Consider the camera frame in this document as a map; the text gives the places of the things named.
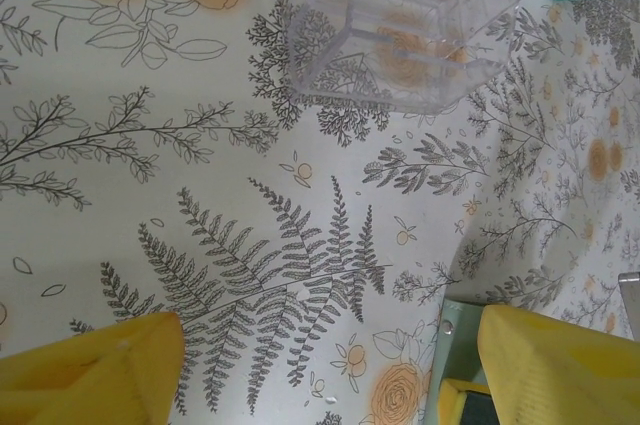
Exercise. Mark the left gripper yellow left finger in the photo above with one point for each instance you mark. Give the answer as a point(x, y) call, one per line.
point(75, 385)

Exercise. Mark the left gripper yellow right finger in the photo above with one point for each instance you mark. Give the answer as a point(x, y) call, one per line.
point(560, 380)

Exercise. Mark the clear plastic card case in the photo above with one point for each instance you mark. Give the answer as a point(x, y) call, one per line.
point(462, 345)

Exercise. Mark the clear acrylic card box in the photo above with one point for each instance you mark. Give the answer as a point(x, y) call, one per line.
point(400, 45)

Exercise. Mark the floral tablecloth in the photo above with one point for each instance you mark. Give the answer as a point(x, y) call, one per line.
point(150, 170)

